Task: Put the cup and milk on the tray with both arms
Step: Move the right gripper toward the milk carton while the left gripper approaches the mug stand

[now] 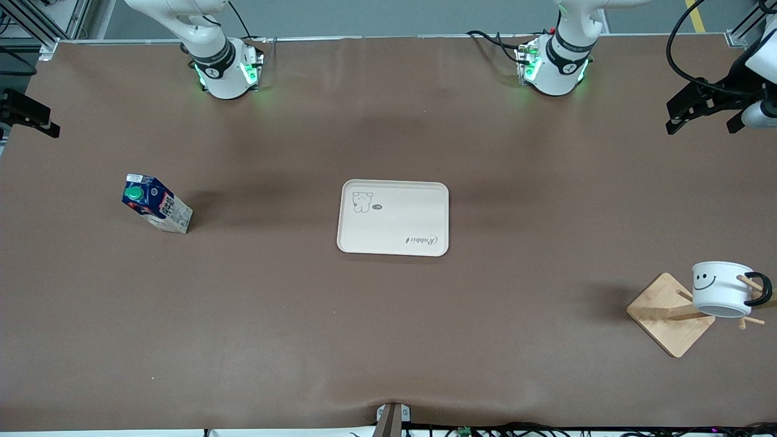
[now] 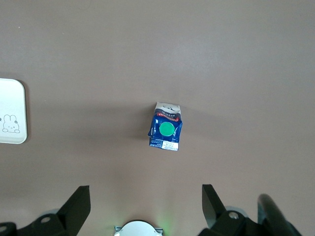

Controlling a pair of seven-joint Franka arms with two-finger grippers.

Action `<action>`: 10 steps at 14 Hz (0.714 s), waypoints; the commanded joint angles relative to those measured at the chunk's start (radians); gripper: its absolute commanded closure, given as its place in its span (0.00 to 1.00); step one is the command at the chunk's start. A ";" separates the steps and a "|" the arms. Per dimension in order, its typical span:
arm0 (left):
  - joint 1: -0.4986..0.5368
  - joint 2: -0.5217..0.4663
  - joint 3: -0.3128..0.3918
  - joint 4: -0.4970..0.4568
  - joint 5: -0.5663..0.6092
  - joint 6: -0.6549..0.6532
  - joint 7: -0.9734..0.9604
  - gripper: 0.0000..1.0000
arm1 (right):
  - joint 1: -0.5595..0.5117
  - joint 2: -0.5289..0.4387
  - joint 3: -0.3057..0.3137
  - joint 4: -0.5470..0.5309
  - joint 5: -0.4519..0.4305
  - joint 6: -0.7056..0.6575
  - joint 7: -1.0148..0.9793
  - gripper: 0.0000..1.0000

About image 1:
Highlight blue milk carton green cap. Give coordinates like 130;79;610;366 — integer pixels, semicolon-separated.
122;174;194;234

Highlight white smiley mug black handle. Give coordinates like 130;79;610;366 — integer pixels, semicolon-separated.
692;261;773;319

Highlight cream rectangular tray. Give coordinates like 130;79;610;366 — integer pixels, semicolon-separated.
337;179;450;257

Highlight wooden mug tree stand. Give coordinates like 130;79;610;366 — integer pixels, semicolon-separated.
626;273;777;358

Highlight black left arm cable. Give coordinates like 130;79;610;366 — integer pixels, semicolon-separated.
666;0;777;98

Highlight black cables at left base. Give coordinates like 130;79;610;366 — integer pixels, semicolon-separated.
466;29;524;64

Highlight black cable at right base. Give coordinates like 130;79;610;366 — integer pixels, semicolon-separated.
228;0;277;46

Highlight metal table edge bracket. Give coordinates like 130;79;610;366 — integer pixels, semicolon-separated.
376;402;411;437

